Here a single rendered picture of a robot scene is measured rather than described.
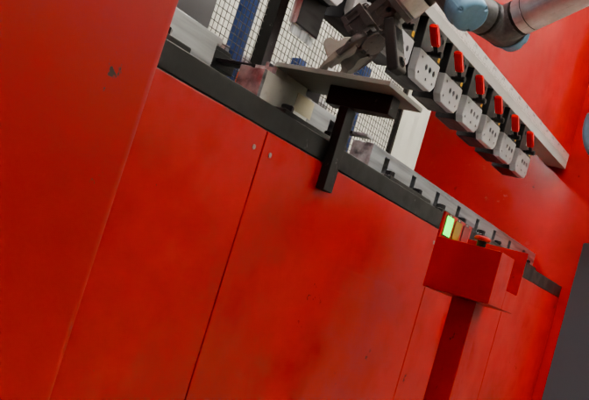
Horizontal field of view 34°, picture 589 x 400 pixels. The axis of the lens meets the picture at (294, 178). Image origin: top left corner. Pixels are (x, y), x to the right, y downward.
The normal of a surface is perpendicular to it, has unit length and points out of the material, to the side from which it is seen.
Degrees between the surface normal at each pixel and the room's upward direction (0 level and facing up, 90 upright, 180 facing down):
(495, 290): 90
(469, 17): 128
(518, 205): 90
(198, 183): 90
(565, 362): 90
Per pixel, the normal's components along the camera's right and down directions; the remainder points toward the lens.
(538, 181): -0.46, -0.23
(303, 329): 0.84, 0.20
